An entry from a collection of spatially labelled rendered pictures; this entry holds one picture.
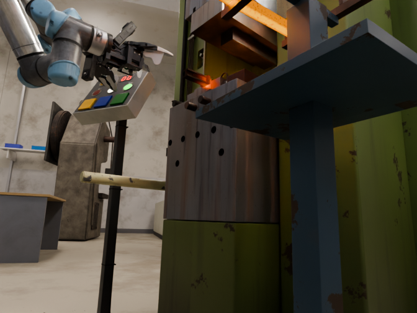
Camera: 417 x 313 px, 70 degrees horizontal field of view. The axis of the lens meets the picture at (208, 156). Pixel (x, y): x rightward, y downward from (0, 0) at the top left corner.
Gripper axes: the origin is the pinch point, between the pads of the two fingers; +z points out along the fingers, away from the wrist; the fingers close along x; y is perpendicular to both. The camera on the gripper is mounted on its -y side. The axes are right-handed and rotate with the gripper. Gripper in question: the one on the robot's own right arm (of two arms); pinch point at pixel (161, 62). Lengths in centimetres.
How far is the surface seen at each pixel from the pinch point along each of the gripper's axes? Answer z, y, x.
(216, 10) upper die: 20.6, -28.8, 4.3
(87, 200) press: 142, 27, -472
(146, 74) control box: 16.4, -16.5, -41.7
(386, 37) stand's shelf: -9, 29, 71
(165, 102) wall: 416, -301, -675
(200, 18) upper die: 20.6, -30.5, -5.5
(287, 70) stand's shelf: -12, 30, 58
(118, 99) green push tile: 4.0, -0.6, -43.8
